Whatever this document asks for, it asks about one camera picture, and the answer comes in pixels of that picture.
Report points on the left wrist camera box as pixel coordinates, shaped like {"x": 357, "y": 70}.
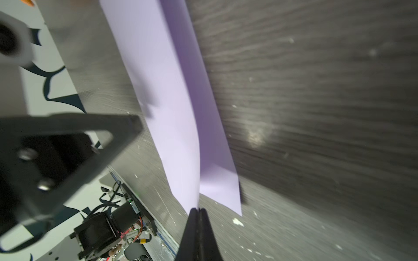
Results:
{"x": 16, "y": 42}

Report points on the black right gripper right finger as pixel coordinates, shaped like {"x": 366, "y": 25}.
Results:
{"x": 207, "y": 247}

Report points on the lilac square paper sheet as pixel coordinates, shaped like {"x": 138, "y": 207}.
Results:
{"x": 159, "y": 49}

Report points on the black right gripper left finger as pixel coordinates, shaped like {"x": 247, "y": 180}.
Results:
{"x": 188, "y": 249}

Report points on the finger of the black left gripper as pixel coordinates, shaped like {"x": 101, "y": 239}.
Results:
{"x": 45, "y": 160}

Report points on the orange shark plush toy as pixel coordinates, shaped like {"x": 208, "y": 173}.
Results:
{"x": 28, "y": 2}

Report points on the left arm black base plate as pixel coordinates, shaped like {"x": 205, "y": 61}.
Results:
{"x": 109, "y": 225}

